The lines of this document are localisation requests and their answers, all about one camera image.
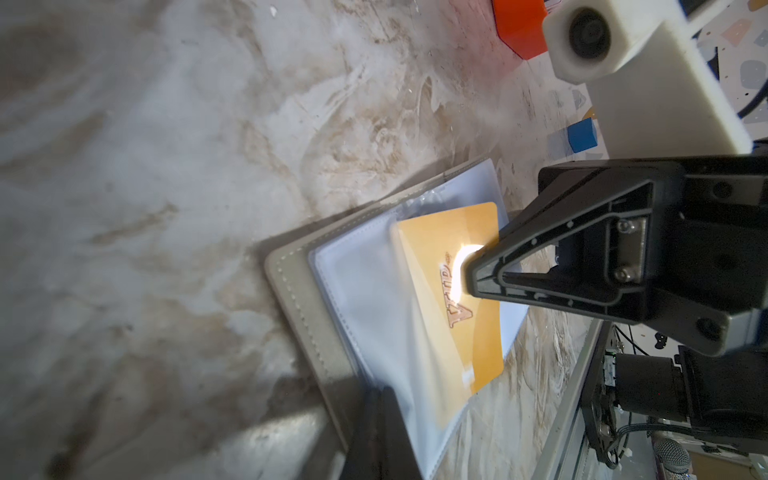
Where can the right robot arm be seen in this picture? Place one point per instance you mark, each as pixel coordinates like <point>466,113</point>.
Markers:
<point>722,398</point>

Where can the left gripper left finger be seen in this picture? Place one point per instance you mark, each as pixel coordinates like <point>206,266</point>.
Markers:
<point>363,460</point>

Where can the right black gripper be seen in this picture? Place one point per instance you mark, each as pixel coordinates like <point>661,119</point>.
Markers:
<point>680,246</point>

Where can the beige leather card holder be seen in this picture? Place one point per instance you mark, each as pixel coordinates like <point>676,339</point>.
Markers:
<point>347,294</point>

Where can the red card tray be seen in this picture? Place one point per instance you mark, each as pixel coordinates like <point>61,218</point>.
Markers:
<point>519,26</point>

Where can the gold VIP credit card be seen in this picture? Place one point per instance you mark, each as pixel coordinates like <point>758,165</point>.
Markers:
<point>462,330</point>

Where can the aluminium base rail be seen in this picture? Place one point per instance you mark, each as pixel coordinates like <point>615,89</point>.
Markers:
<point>566,453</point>

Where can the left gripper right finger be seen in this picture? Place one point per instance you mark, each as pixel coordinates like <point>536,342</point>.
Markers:
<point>397,458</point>

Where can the blue tag on table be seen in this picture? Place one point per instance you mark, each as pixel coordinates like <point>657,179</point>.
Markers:
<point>582,135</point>

